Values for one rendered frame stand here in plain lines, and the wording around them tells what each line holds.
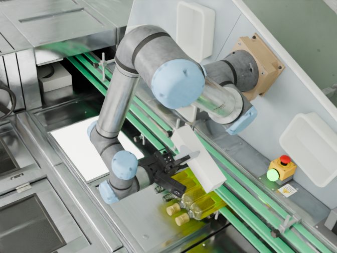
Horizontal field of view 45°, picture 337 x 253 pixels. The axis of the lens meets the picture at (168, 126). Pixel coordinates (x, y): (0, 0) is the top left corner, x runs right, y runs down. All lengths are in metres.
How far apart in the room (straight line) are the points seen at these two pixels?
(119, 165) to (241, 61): 0.56
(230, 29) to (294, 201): 0.69
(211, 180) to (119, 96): 0.47
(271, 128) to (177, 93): 0.75
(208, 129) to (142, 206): 0.44
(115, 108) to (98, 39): 1.24
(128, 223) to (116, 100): 0.73
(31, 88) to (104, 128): 1.15
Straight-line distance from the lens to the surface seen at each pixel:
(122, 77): 1.07
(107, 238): 1.69
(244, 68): 1.42
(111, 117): 1.17
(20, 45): 2.21
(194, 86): 0.93
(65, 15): 2.55
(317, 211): 1.56
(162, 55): 0.92
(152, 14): 2.04
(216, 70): 1.36
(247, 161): 1.64
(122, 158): 1.19
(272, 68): 1.44
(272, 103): 1.56
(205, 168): 1.40
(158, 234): 1.70
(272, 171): 1.55
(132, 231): 1.71
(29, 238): 1.78
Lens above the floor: 1.84
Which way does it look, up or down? 30 degrees down
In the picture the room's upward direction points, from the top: 112 degrees counter-clockwise
